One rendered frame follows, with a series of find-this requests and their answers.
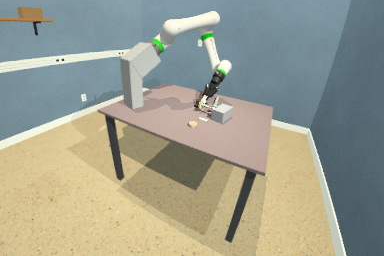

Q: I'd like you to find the cream gear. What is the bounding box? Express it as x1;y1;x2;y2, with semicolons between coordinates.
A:
199;101;211;109

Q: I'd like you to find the cream short cylinder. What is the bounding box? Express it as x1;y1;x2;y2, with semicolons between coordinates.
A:
189;121;197;128

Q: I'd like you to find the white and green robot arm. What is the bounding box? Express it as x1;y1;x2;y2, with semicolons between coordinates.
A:
150;11;231;82

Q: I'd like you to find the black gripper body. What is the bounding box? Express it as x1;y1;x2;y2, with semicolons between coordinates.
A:
209;76;221;90

